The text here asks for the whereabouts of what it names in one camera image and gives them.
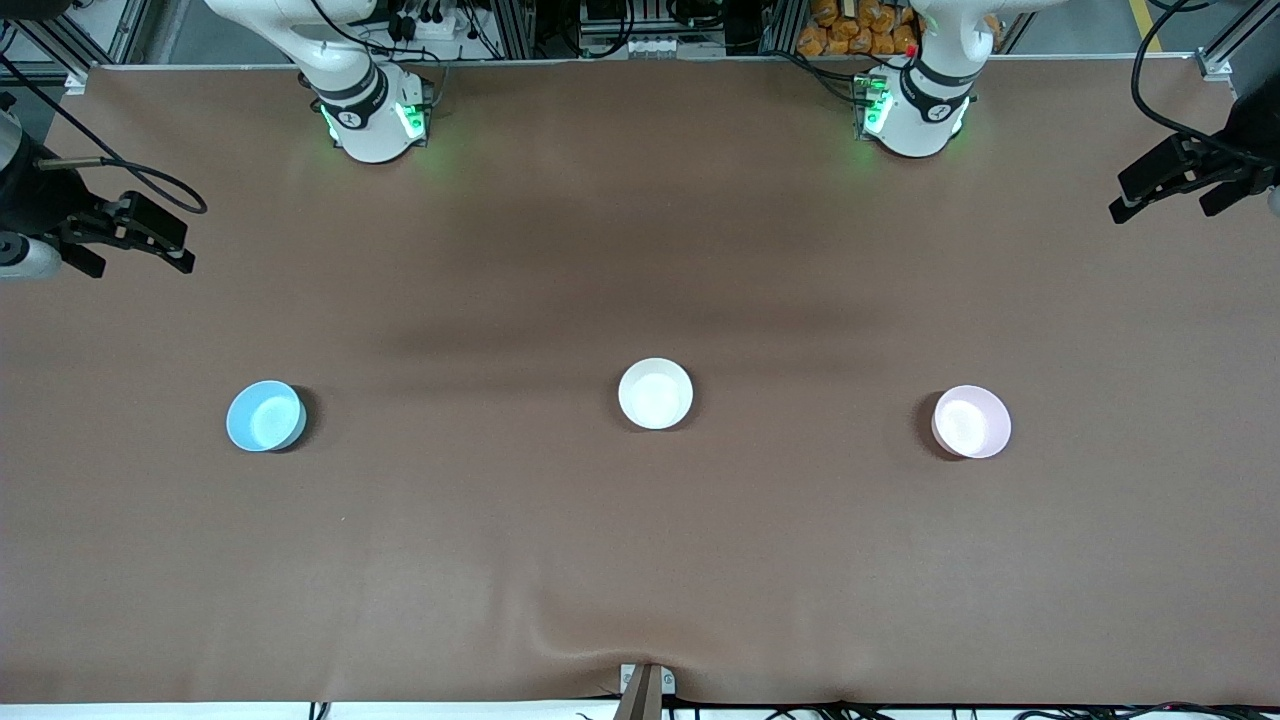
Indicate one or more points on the white bowl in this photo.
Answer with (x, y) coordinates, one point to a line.
(655, 395)

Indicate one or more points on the white power strip black plugs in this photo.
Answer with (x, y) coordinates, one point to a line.
(440, 28)

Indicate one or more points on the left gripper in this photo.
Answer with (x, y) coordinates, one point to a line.
(1254, 140)

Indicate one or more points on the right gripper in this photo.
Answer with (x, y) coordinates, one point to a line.
(38, 197)

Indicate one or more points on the blue bowl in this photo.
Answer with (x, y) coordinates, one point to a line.
(262, 418)

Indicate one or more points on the small white power strip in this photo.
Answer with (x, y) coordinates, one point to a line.
(650, 46)

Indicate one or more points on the black electronics box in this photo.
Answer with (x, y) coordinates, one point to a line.
(605, 12)

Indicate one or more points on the metal clamp bracket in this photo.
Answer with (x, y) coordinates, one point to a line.
(667, 682)

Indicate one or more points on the brown table cover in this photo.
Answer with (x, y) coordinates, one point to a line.
(640, 550)

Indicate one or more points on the pink bowl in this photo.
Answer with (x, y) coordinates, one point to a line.
(972, 422)

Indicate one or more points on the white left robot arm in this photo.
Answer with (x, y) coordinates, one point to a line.
(915, 125)

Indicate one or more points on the aluminium frame post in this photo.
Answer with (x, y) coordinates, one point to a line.
(515, 30)
(778, 25)

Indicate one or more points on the aluminium frame rail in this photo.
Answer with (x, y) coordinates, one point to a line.
(55, 50)
(1225, 55)

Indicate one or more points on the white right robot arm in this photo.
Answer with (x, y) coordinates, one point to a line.
(375, 130)

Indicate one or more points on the brown camera pole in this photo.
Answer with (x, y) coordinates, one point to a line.
(640, 700)

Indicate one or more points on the pile of orange objects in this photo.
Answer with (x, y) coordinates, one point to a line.
(850, 30)

